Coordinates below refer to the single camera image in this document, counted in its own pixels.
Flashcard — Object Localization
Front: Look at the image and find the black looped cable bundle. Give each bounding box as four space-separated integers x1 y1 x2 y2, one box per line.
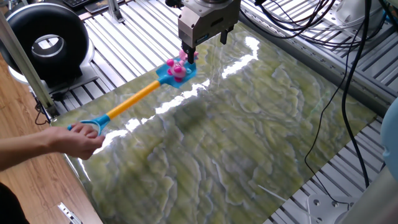
254 0 385 48

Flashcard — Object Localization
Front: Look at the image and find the silver Schunk gripper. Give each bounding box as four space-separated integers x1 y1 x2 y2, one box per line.
177 0 242 65

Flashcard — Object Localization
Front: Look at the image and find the silver metal bracket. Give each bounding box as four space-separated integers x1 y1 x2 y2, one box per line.
57 202 83 224

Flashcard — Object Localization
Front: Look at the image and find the black keyboard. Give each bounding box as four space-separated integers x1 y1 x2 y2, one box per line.
62 0 95 9

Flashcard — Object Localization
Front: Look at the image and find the white plastic strip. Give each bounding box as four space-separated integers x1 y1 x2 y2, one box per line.
257 184 309 216

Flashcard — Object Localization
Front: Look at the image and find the person's bare hand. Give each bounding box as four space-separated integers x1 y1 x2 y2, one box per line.
43 122 106 161

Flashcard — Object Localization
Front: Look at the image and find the black ring-shaped device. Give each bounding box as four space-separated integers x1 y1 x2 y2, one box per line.
0 2 96 88

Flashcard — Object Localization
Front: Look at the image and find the person's dark clothing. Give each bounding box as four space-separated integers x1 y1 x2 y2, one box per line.
0 182 31 224

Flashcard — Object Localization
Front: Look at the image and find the blue yellow toy shovel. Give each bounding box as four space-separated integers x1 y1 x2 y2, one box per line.
67 57 198 137

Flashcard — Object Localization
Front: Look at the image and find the aluminium frame post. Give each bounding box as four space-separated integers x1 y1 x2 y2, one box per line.
0 11 59 118

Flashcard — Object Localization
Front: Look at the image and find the white rounded device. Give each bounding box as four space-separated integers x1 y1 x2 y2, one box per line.
335 0 387 35

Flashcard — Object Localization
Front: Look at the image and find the thin black cable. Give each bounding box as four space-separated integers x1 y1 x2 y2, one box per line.
303 21 366 208

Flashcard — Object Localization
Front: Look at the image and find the pink toy pig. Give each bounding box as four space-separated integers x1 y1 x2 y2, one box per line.
165 49 200 83

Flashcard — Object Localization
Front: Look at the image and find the dark notebook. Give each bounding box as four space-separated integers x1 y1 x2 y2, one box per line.
85 0 126 14

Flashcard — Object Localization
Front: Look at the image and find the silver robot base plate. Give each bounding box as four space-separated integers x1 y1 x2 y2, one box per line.
307 194 359 224

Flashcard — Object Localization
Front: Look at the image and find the green marble pattern mat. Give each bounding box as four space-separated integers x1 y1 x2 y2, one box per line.
50 21 378 224

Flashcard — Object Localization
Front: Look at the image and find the thick black cable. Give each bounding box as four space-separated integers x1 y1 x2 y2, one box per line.
340 0 374 189

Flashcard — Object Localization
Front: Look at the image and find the metal stand foot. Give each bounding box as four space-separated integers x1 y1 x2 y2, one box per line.
106 0 126 24

